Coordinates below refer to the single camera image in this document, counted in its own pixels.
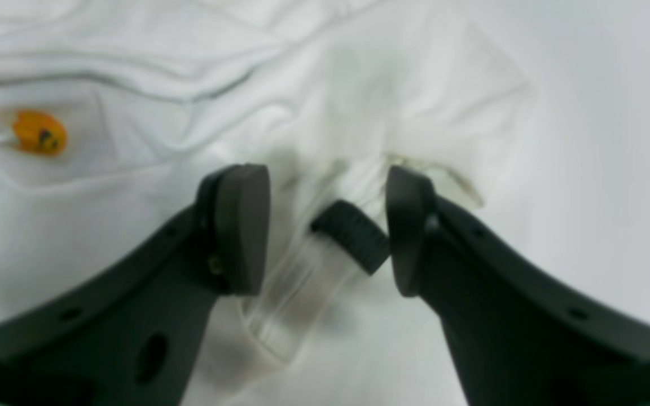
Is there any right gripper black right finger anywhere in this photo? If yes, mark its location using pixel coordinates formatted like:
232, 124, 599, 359
386, 165, 650, 405

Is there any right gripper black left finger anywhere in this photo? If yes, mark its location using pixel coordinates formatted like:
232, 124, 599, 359
0, 164, 271, 405

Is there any white T-shirt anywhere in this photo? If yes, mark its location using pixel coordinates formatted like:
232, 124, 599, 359
0, 1, 536, 405

